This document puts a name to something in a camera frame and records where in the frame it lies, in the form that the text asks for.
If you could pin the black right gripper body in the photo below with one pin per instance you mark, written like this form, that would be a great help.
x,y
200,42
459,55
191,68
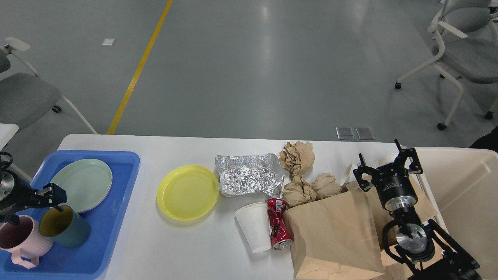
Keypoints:
x,y
394,187

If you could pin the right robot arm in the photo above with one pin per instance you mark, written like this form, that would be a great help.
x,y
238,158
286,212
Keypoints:
x,y
426,249

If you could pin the person in dark clothes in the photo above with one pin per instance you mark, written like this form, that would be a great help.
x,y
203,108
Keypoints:
x,y
488,142

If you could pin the white paper cup lying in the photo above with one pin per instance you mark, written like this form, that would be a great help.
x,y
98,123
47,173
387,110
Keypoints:
x,y
346,178

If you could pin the dark green mug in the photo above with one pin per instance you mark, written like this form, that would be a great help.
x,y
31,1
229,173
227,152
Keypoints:
x,y
63,225

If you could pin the left floor socket plate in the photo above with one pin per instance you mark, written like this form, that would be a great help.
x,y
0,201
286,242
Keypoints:
x,y
345,133

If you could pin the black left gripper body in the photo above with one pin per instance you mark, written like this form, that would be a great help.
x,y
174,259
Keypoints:
x,y
16,194

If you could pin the pink ribbed mug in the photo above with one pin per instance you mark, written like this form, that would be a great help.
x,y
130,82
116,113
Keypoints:
x,y
24,241

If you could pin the yellow plastic plate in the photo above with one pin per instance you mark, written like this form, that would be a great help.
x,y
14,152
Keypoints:
x,y
187,193

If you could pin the white side table corner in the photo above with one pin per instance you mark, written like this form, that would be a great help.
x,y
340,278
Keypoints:
x,y
7,131

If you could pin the grey office chair left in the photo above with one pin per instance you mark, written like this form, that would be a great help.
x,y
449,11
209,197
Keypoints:
x,y
25,98

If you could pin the beige plastic bin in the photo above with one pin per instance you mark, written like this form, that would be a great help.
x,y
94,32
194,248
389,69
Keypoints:
x,y
464,183

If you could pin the grey office chair right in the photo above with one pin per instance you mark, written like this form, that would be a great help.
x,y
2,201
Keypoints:
x,y
466,47

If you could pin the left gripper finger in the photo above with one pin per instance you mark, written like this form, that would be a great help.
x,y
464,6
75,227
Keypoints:
x,y
52,196
10,218

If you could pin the large brown paper bag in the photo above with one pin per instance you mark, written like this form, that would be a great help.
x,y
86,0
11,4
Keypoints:
x,y
335,239

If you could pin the blue plastic tray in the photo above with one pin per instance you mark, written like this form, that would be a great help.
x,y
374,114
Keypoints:
x,y
89,261

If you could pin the floor socket plate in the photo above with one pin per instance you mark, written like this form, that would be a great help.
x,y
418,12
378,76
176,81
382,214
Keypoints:
x,y
345,133
365,133

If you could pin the crumpled brown paper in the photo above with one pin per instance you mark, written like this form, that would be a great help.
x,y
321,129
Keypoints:
x,y
325,186
297,158
299,192

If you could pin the crumpled brown paper top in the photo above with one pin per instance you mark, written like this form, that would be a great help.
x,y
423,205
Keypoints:
x,y
297,158

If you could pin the crumpled aluminium foil sheet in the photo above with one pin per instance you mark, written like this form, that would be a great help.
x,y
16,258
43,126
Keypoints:
x,y
257,175

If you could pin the white cup behind gripper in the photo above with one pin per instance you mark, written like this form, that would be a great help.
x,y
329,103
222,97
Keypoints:
x,y
389,158

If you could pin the grey office chair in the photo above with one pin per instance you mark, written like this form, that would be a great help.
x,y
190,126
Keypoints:
x,y
466,47
25,98

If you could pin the crushed red soda can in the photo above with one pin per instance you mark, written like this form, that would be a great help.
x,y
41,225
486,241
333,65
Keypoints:
x,y
280,236

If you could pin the right floor socket plate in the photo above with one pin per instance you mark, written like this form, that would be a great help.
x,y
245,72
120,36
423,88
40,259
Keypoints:
x,y
365,133

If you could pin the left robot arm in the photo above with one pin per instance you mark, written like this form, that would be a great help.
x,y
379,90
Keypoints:
x,y
4,161

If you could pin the crumpled brown paper right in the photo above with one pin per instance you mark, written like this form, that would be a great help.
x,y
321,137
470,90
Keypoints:
x,y
325,186

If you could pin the crumpled brown paper left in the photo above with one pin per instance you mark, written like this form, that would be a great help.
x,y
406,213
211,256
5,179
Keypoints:
x,y
299,192

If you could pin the pale green plate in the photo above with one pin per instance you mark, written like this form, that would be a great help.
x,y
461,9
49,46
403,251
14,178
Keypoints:
x,y
87,183

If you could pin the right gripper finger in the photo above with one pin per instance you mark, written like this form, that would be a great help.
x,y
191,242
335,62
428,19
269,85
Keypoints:
x,y
403,155
362,169

